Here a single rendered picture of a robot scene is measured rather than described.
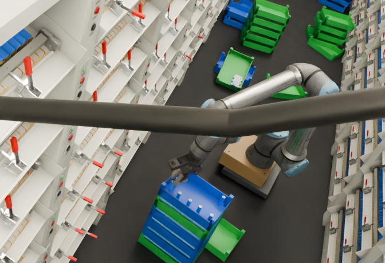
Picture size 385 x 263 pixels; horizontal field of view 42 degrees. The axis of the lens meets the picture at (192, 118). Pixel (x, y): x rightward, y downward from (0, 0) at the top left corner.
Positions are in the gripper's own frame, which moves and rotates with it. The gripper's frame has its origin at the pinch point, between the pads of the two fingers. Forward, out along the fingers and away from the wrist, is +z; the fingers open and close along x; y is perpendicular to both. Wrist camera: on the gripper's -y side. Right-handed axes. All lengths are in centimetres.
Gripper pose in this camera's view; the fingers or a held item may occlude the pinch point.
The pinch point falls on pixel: (172, 181)
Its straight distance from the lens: 231.6
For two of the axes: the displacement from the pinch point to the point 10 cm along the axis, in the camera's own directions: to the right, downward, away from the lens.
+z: -5.0, 7.2, 4.8
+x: -4.5, -6.9, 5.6
